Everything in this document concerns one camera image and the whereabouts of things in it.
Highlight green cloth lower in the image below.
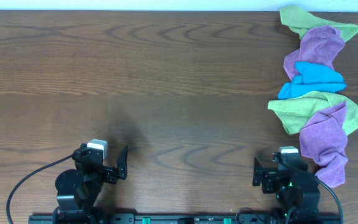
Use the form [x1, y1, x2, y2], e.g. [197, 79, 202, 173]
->
[267, 91, 358, 135]

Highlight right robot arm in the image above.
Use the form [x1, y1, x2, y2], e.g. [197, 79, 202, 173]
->
[252, 152, 320, 223]

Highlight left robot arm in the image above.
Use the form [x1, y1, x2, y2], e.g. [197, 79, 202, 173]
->
[52, 141, 129, 223]

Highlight green cloth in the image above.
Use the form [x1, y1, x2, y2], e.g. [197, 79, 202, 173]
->
[267, 91, 358, 135]
[279, 5, 358, 42]

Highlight purple cloth in pile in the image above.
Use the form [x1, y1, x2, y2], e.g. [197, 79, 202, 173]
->
[283, 25, 345, 80]

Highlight purple microfiber cloth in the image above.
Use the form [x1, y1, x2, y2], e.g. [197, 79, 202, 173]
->
[299, 101, 348, 188]

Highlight blue cloth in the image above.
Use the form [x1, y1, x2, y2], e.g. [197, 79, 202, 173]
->
[277, 62, 347, 100]

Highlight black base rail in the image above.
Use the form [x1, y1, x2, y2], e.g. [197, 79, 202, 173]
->
[28, 213, 341, 224]

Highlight green cloth top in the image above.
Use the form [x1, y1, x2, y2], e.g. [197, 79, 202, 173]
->
[279, 5, 358, 42]

